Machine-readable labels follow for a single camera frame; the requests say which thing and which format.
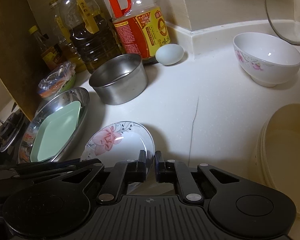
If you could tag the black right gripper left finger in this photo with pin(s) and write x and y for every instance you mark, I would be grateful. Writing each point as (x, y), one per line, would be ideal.
(123, 173)

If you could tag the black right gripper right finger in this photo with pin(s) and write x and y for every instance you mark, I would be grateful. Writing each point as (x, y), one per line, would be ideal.
(177, 173)

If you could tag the floral ceramic plate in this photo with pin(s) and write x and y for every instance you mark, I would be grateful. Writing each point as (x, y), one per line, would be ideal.
(120, 141)

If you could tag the green square plastic plate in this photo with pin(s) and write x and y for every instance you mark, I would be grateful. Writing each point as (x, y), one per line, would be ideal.
(55, 131)

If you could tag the small stainless steel pot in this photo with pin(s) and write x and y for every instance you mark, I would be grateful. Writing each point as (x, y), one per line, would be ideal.
(120, 79)

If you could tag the plastic wrapped colourful bowls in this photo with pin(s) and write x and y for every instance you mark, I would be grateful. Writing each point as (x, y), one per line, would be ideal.
(61, 79)

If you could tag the black gas stove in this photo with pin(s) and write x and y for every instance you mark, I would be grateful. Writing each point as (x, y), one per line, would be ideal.
(11, 133)

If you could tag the large stainless steel basin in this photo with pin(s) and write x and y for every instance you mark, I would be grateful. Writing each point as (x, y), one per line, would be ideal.
(76, 94)

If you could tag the cream plastic bowl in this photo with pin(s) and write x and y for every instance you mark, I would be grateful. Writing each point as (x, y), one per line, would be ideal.
(275, 161)

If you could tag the pale blue egg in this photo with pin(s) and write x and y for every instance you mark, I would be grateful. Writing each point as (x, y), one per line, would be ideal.
(169, 54)

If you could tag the yellow cooking oil bottle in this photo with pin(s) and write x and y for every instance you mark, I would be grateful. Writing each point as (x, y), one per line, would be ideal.
(63, 36)

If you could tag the dark cooking oil jug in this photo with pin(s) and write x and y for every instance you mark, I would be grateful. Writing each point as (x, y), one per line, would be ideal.
(90, 32)

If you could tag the white floral ceramic bowl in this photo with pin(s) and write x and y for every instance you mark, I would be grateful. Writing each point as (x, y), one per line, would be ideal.
(268, 60)

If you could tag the red label soy sauce bottle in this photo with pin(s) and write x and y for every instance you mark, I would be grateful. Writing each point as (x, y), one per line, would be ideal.
(140, 26)

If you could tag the small yellow cap bottle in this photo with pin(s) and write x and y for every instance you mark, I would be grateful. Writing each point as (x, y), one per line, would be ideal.
(52, 55)

